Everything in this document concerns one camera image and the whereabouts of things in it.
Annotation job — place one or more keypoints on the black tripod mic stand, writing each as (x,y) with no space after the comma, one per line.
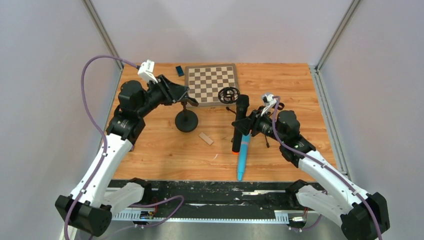
(229,95)

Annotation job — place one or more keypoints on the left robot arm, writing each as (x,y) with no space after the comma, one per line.
(87,208)

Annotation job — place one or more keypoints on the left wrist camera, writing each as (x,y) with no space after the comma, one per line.
(145,71)

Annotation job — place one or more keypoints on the chessboard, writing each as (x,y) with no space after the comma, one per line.
(205,82)

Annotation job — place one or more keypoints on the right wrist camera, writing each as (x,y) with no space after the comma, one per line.
(269,101)

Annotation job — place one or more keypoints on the blue microphone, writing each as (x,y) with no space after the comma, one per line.
(242,156)

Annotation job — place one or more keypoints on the small wooden block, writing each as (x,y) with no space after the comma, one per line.
(206,138)

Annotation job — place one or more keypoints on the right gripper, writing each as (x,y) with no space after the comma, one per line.
(255,121)

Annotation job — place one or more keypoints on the black microphone orange end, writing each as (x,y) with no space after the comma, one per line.
(242,104)

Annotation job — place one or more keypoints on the black round-base mic stand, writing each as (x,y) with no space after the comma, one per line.
(186,120)

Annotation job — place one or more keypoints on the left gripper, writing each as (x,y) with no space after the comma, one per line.
(168,91)

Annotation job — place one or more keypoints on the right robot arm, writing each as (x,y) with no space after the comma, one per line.
(359,214)

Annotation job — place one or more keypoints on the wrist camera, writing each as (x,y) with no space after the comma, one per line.
(269,101)
(145,71)

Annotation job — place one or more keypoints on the blue toy brick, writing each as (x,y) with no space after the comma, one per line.
(179,71)

